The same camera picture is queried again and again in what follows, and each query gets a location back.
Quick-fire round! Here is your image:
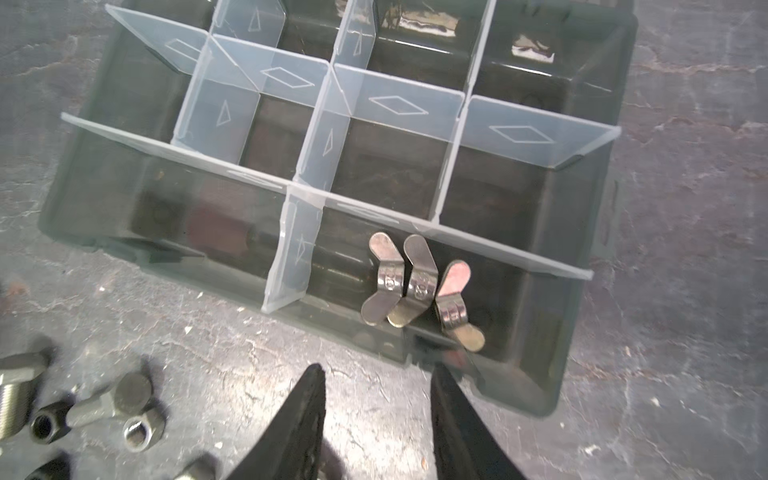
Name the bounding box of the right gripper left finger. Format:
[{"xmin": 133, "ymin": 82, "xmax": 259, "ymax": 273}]
[{"xmin": 229, "ymin": 363, "xmax": 326, "ymax": 479}]

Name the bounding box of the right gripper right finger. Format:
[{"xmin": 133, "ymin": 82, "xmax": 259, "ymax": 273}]
[{"xmin": 430, "ymin": 364, "xmax": 524, "ymax": 479}]

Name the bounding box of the silver wing nut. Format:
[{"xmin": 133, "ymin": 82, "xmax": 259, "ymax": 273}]
[
  {"xmin": 435, "ymin": 260, "xmax": 485, "ymax": 352},
  {"xmin": 387, "ymin": 234, "xmax": 438, "ymax": 328},
  {"xmin": 65, "ymin": 372, "xmax": 152, "ymax": 428},
  {"xmin": 360, "ymin": 232, "xmax": 405, "ymax": 326}
]

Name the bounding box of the green plastic organizer box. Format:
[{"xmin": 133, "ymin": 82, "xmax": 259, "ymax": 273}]
[{"xmin": 39, "ymin": 1, "xmax": 638, "ymax": 417}]

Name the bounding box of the silver hex bolt right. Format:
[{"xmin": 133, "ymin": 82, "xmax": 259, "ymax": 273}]
[{"xmin": 1, "ymin": 352, "xmax": 49, "ymax": 440}]

